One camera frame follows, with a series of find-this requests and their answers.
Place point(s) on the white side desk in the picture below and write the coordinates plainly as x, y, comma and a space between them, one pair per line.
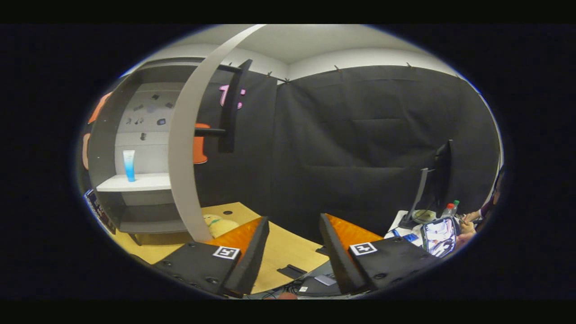
396, 225

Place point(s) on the black computer monitor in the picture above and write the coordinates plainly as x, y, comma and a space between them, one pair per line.
443, 175

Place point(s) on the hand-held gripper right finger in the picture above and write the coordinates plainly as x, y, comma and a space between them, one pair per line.
391, 263

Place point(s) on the white cabinet shelf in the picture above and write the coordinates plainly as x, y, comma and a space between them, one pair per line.
135, 182

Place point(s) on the blue white cosmetic tube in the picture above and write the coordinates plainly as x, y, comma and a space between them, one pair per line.
129, 166

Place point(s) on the dark blue book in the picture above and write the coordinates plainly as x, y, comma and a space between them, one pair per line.
101, 213

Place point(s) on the yellow plush toy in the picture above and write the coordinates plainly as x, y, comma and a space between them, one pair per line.
220, 225

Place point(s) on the black box with white label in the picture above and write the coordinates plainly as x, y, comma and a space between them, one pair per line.
315, 285

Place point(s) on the grey open cabinet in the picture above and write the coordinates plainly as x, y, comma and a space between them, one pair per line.
105, 148

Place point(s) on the smartphone with lit screen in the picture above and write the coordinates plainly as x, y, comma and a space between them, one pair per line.
437, 236

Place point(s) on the round bowl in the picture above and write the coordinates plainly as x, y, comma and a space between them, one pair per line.
424, 216

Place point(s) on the beige cabinet door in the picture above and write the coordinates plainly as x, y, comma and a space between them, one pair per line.
180, 148

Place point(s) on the grey monitor stand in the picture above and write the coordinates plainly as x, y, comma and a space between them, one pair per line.
417, 198

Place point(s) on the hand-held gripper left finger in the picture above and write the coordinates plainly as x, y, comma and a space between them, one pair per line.
198, 265

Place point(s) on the black backdrop cloth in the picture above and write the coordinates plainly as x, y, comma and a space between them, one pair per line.
360, 148

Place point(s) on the red cap bottle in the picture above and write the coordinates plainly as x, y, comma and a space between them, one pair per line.
448, 210

